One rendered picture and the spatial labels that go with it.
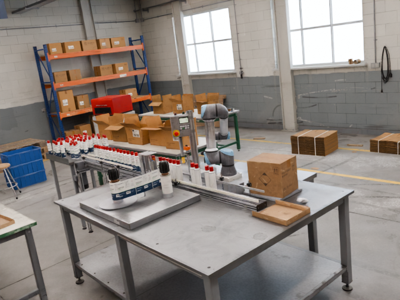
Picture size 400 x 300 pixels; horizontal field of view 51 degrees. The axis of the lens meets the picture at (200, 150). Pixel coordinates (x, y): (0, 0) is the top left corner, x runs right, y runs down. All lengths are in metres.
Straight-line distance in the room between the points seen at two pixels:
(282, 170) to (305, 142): 4.29
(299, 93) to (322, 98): 0.55
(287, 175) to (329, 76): 5.75
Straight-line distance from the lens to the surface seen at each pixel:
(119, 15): 12.47
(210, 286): 2.46
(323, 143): 7.31
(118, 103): 9.06
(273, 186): 3.25
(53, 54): 10.44
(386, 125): 8.53
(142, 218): 3.12
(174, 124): 3.64
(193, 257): 2.57
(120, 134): 6.48
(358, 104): 8.67
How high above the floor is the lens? 2.02
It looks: 14 degrees down
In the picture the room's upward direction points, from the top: 7 degrees counter-clockwise
